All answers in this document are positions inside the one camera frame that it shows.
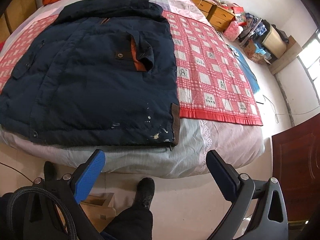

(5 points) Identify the small cardboard box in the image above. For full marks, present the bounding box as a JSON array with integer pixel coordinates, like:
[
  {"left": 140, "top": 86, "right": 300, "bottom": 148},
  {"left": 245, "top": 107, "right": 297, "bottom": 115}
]
[{"left": 80, "top": 192, "right": 115, "bottom": 233}]

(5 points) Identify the red checked mat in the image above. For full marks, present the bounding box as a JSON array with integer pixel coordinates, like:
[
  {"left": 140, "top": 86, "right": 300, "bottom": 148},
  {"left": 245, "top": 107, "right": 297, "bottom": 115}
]
[{"left": 0, "top": 10, "right": 263, "bottom": 127}]

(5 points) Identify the tan wooden board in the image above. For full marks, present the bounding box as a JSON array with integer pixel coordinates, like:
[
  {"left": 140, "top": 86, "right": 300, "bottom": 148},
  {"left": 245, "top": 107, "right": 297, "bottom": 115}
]
[{"left": 269, "top": 42, "right": 303, "bottom": 75}]

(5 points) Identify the pink patterned bag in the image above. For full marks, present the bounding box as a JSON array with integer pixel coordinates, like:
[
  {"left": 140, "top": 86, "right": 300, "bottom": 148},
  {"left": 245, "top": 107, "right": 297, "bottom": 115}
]
[{"left": 223, "top": 20, "right": 242, "bottom": 40}]

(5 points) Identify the person's right leg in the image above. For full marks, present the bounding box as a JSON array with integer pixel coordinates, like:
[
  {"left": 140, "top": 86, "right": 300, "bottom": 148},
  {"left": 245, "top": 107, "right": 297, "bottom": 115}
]
[{"left": 100, "top": 200, "right": 153, "bottom": 240}]

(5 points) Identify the brown wooden door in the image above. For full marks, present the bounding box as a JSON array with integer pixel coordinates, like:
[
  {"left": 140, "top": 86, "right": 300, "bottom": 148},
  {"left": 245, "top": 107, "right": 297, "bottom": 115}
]
[{"left": 271, "top": 124, "right": 320, "bottom": 223}]

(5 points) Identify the black braided hose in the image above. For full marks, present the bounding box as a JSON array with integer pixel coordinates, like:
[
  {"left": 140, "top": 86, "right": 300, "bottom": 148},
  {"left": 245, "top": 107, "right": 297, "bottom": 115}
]
[{"left": 5, "top": 185, "right": 75, "bottom": 240}]

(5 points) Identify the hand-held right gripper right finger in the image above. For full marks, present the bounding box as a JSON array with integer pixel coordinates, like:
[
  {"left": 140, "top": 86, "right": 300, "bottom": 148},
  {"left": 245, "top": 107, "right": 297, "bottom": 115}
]
[{"left": 205, "top": 149, "right": 289, "bottom": 240}]

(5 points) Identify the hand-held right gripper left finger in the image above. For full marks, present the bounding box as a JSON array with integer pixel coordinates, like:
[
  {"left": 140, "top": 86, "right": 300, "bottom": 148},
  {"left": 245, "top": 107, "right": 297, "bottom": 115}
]
[{"left": 26, "top": 149, "right": 106, "bottom": 240}]

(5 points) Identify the white cable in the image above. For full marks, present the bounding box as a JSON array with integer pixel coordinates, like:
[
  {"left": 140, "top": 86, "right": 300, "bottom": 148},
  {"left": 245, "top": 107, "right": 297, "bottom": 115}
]
[{"left": 262, "top": 95, "right": 320, "bottom": 120}]

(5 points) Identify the beige bin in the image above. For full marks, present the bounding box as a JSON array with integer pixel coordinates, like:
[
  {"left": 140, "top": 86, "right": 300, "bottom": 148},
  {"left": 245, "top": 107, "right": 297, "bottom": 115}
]
[{"left": 260, "top": 24, "right": 288, "bottom": 55}]

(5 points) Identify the navy padded jacket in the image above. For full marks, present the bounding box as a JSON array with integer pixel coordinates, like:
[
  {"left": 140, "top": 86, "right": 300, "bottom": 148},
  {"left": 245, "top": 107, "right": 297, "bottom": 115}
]
[{"left": 0, "top": 0, "right": 181, "bottom": 147}]

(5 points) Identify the person's right shoe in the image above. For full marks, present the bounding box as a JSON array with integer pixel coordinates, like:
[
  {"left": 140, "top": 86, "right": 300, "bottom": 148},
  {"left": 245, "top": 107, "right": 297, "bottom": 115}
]
[{"left": 132, "top": 177, "right": 155, "bottom": 209}]

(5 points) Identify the wooden nightstand with drawers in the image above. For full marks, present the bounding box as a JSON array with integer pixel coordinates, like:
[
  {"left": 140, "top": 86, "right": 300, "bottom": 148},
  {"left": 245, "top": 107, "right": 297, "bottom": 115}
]
[{"left": 190, "top": 0, "right": 235, "bottom": 32}]

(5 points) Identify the open cardboard box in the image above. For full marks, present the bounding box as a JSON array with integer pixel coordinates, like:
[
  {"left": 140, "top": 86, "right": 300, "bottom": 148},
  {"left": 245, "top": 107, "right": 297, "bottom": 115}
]
[{"left": 246, "top": 40, "right": 273, "bottom": 65}]

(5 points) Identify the pile of colourful clothes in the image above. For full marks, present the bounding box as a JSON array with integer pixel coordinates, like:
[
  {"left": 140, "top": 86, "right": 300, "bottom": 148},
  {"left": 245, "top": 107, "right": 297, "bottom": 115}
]
[{"left": 237, "top": 12, "right": 270, "bottom": 43}]

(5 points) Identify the wooden wardrobe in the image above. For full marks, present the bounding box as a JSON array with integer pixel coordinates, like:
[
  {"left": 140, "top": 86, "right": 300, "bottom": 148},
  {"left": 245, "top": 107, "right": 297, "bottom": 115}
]
[{"left": 0, "top": 0, "right": 38, "bottom": 43}]

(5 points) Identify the blue plastic sheet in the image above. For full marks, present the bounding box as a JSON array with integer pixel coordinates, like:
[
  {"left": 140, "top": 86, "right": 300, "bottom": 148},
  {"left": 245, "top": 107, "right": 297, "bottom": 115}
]
[{"left": 230, "top": 46, "right": 260, "bottom": 93}]

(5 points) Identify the window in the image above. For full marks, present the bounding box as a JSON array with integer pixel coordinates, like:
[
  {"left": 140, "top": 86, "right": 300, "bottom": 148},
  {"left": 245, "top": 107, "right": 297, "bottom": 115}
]
[{"left": 297, "top": 34, "right": 320, "bottom": 90}]

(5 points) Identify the bed with patchwork quilt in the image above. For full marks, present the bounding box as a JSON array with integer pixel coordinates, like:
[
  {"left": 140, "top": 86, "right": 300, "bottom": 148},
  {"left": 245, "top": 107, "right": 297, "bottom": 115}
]
[{"left": 0, "top": 0, "right": 265, "bottom": 175}]

